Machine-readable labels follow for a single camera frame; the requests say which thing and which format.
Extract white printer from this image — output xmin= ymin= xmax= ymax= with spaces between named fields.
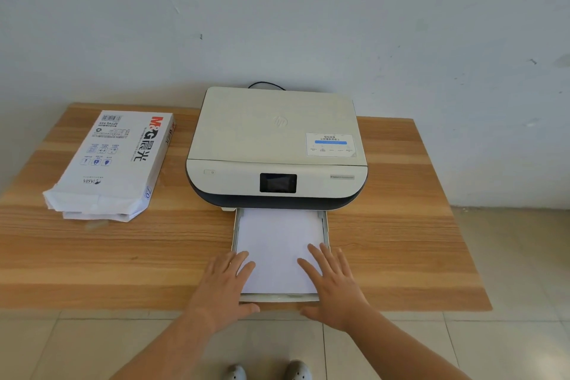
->
xmin=185 ymin=86 xmax=369 ymax=212

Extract white printer tray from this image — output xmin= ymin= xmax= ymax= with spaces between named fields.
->
xmin=230 ymin=208 xmax=334 ymax=303

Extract person's right white clog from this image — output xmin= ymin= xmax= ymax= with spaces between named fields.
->
xmin=283 ymin=360 xmax=312 ymax=380

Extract white sticker blue stripe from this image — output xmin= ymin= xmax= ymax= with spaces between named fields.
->
xmin=305 ymin=132 xmax=356 ymax=158

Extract white printed paper package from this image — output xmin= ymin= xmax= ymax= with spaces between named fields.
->
xmin=42 ymin=109 xmax=177 ymax=223

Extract person's right hand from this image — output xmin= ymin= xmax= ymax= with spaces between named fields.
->
xmin=296 ymin=242 xmax=371 ymax=334

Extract person's left forearm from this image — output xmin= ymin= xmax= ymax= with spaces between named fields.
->
xmin=109 ymin=307 xmax=217 ymax=380

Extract person's left hand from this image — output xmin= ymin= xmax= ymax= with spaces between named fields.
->
xmin=185 ymin=250 xmax=261 ymax=334

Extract white paper sheets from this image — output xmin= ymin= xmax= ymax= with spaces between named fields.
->
xmin=236 ymin=208 xmax=330 ymax=295

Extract person's right forearm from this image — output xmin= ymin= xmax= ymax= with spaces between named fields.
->
xmin=343 ymin=303 xmax=473 ymax=380

